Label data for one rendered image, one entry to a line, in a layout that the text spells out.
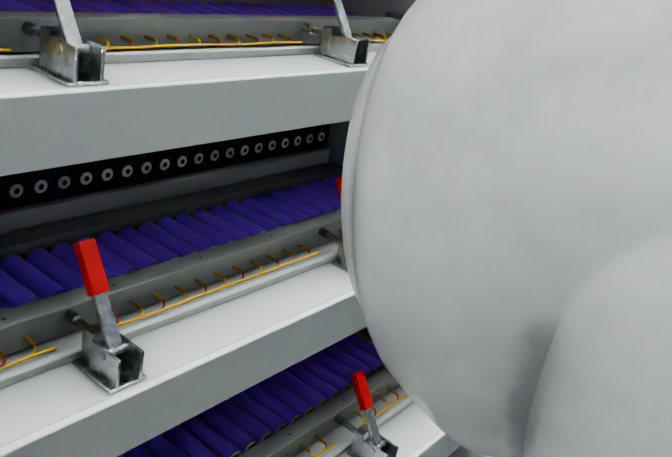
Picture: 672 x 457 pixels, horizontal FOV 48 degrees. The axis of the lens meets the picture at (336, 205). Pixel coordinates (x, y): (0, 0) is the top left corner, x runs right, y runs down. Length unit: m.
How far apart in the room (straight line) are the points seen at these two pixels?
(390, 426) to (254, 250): 0.26
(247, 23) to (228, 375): 0.28
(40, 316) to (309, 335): 0.21
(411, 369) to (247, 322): 0.43
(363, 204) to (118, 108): 0.34
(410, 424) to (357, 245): 0.67
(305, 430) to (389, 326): 0.59
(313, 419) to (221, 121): 0.33
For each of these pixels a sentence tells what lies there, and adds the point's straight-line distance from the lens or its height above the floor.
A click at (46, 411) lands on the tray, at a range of 0.49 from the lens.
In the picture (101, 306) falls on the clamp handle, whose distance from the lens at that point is 0.50.
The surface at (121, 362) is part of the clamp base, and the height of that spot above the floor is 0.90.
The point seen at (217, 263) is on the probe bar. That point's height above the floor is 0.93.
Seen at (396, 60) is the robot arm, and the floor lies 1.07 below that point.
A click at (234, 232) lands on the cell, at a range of 0.67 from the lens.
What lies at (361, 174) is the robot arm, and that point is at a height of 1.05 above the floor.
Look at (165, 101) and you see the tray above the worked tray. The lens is 0.50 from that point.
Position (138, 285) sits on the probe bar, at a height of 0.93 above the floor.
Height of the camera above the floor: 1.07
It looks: 10 degrees down
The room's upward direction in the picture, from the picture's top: 5 degrees counter-clockwise
